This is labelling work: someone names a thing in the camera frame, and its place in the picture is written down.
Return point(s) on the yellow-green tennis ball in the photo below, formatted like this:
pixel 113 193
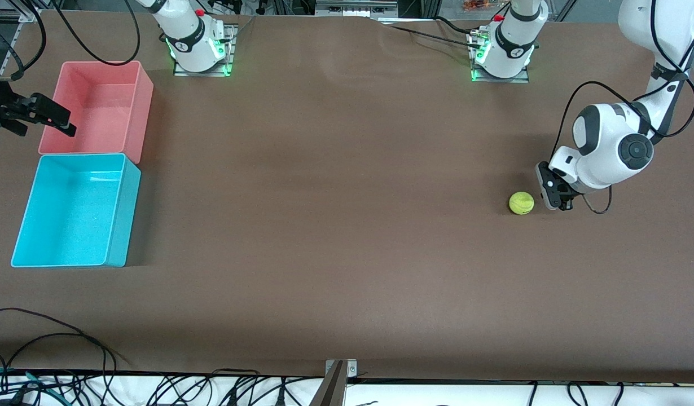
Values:
pixel 521 203

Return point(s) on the aluminium box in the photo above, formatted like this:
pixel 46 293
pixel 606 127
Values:
pixel 355 7

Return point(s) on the grey metal pole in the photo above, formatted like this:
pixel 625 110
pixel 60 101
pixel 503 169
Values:
pixel 330 392

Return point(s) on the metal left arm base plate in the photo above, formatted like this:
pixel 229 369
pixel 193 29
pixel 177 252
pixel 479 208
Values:
pixel 523 77

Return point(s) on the blue plastic bin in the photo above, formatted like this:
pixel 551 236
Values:
pixel 70 214

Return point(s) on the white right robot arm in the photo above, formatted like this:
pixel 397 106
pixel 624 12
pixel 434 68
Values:
pixel 186 34

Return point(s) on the pink plastic bin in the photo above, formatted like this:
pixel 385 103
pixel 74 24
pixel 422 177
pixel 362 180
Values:
pixel 104 107

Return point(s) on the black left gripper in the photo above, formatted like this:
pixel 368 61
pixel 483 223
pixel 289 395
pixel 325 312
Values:
pixel 565 198

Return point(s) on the aluminium strut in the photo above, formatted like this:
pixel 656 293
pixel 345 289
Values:
pixel 567 8

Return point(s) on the orange objects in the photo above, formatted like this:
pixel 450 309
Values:
pixel 477 4

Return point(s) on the aluminium frame bracket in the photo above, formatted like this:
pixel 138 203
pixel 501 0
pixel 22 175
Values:
pixel 11 16

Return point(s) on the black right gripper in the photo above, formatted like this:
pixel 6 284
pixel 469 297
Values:
pixel 4 109

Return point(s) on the small metal bracket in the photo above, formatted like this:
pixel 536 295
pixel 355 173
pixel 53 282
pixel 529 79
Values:
pixel 351 369

